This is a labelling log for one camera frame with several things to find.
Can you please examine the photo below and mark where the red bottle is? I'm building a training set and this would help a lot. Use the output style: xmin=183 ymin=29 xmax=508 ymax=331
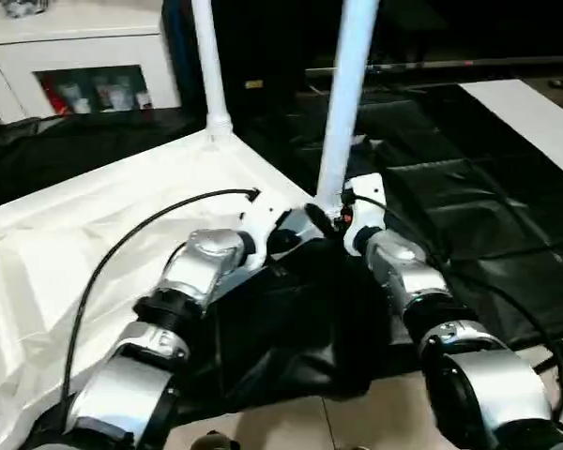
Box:
xmin=45 ymin=79 xmax=69 ymax=116

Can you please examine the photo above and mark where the black table mat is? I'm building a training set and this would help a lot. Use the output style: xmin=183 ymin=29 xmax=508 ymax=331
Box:
xmin=0 ymin=79 xmax=563 ymax=418

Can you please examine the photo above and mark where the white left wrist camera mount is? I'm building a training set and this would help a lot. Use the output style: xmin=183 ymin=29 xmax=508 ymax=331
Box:
xmin=236 ymin=188 xmax=293 ymax=274

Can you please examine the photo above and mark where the white glass-door cabinet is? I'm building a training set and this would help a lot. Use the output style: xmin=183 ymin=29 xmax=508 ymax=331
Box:
xmin=0 ymin=0 xmax=182 ymax=124

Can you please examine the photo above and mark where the clear glass ornament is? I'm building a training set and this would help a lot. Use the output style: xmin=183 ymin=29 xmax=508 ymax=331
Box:
xmin=0 ymin=0 xmax=43 ymax=20

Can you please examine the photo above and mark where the white plastic table top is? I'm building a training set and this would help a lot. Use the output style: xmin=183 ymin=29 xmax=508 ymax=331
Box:
xmin=0 ymin=127 xmax=332 ymax=450

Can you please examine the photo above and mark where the dark robot foot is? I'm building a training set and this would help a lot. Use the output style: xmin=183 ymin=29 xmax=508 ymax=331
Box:
xmin=191 ymin=431 xmax=243 ymax=450

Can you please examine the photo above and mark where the white flat board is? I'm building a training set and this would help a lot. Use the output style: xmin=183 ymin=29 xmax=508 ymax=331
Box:
xmin=458 ymin=79 xmax=563 ymax=185

